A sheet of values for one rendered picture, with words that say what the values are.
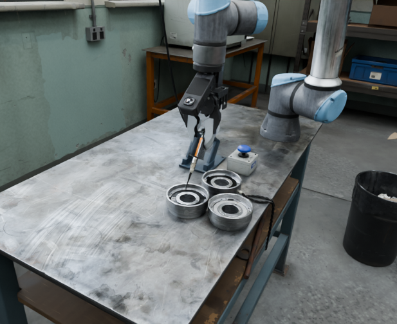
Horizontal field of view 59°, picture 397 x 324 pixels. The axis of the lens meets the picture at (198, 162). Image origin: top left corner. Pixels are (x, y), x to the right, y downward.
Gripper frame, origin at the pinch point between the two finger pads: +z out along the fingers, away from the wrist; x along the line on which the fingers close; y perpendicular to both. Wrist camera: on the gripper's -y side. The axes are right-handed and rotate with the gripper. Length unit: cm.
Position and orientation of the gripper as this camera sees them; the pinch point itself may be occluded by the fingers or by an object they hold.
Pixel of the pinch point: (199, 144)
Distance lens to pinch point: 89.7
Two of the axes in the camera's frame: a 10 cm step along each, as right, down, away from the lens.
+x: -8.8, -2.5, 3.9
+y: 4.6, -3.8, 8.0
